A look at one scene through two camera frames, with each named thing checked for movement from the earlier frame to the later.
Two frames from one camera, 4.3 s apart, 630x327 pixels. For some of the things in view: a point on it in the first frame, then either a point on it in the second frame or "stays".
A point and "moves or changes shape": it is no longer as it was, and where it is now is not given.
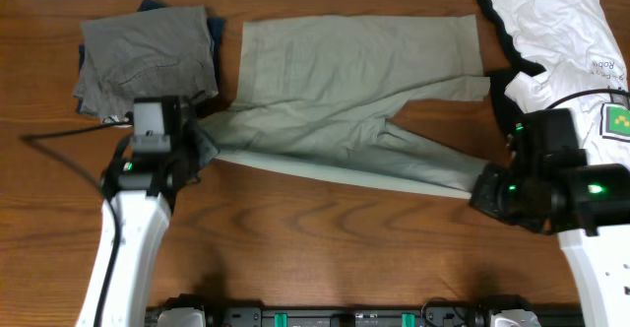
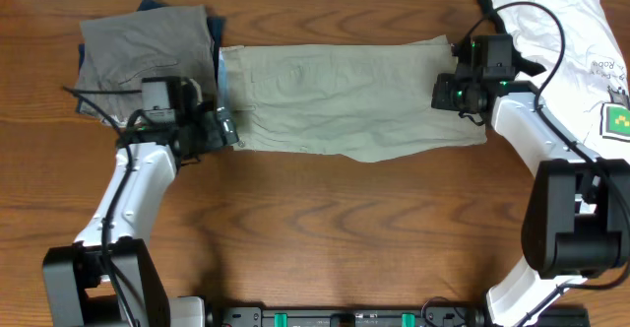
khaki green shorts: [315, 92] moves or changes shape
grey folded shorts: [152, 53] stays
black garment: [508, 113] stays
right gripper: [483, 197] -> [439, 96]
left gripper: [190, 132] -> [230, 132]
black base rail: [553, 312] stays
